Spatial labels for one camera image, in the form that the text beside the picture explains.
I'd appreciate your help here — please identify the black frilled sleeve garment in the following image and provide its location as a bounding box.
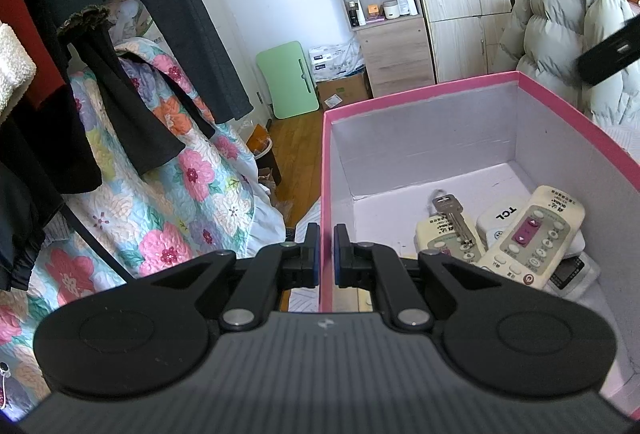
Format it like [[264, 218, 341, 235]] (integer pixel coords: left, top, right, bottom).
[[56, 4, 187, 175]]

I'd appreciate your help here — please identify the wooden shelf unit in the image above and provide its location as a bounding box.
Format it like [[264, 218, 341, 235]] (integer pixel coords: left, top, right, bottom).
[[312, 0, 437, 99]]

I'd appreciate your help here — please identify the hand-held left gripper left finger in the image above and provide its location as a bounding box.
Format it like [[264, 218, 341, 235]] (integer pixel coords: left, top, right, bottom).
[[149, 223, 321, 332]]

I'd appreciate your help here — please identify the white fleece garment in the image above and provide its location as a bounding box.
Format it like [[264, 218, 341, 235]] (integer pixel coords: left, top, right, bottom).
[[0, 24, 37, 112]]

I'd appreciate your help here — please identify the white carton pack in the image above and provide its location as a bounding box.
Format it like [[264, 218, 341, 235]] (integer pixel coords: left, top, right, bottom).
[[308, 41, 363, 82]]

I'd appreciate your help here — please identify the black hanging garment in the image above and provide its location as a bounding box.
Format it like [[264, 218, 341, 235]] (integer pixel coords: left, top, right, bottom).
[[0, 0, 103, 292]]

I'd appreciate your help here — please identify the white device with screen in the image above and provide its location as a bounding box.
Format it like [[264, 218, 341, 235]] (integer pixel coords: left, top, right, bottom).
[[545, 234, 602, 299]]

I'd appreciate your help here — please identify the black bag strap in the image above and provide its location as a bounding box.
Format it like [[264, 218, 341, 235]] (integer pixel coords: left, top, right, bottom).
[[60, 206, 131, 287]]

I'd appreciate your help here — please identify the pink cardboard box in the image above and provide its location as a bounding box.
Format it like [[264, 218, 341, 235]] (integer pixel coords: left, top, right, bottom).
[[318, 70, 640, 420]]

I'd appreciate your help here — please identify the charcoal ribbed garment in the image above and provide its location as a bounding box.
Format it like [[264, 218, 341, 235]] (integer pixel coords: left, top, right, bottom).
[[30, 0, 255, 125]]

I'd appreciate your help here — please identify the floral quilt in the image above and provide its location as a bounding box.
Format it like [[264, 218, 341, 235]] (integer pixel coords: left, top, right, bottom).
[[0, 36, 288, 425]]

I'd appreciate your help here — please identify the white remote control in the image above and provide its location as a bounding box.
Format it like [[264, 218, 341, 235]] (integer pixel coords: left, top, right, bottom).
[[475, 196, 532, 247]]

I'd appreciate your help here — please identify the cream remote with purple button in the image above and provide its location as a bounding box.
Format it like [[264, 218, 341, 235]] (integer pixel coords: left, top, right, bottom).
[[477, 185, 586, 289]]

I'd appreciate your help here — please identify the small cream remote control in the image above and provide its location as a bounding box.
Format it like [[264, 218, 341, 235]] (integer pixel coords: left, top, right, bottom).
[[414, 213, 487, 267]]

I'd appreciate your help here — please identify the silver key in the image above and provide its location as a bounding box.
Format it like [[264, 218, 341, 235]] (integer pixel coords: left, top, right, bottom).
[[428, 189, 477, 257]]

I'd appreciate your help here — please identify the grey-green puffer jacket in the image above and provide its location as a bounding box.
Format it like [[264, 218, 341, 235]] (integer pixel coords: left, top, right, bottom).
[[500, 0, 640, 127]]

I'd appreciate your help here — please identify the green folding table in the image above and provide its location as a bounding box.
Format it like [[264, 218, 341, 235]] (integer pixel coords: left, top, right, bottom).
[[256, 41, 321, 119]]

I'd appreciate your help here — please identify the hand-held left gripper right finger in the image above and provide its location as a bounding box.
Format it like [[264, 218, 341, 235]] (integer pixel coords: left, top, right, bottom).
[[333, 223, 503, 332]]

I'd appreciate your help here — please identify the orange waste bin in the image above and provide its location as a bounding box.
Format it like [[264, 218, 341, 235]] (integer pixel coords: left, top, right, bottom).
[[246, 124, 273, 159]]

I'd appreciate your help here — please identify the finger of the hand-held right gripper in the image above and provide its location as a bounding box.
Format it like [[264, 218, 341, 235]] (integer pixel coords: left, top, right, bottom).
[[576, 14, 640, 87]]

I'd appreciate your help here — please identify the brown cardboard box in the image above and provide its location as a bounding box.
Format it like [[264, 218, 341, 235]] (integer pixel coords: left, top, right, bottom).
[[316, 70, 373, 111]]

